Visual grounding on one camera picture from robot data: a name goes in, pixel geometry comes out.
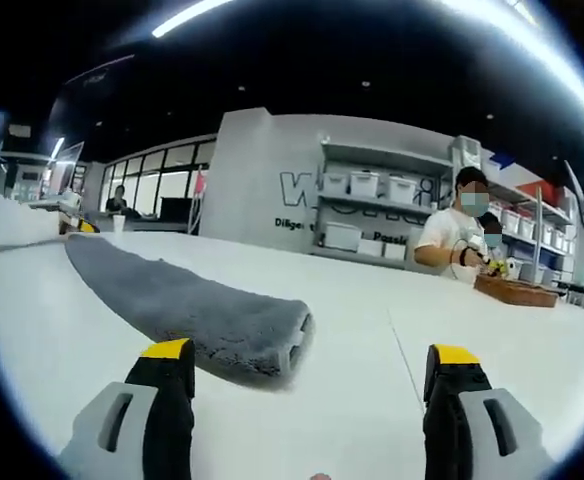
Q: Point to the grey towel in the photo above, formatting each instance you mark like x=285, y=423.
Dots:
x=197, y=310

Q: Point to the person's right hand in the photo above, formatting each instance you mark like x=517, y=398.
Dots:
x=320, y=476

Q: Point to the white paper cup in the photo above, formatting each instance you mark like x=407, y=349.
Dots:
x=118, y=223

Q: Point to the black monitor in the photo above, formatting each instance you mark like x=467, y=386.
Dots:
x=177, y=209

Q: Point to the black hanging sign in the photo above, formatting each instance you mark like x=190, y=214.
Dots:
x=99, y=72

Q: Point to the brown wooden tray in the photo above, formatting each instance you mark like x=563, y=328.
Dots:
x=517, y=291

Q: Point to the small white black toy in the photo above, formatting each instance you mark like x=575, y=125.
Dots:
x=512, y=267

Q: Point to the side shelving with white bins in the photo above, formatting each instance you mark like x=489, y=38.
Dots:
x=532, y=225

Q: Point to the ceiling light strip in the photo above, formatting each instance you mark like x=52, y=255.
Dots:
x=192, y=19

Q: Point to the group of white storage boxes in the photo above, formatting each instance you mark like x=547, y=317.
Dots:
x=364, y=184

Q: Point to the grey shelving unit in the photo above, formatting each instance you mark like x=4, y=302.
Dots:
x=437, y=165

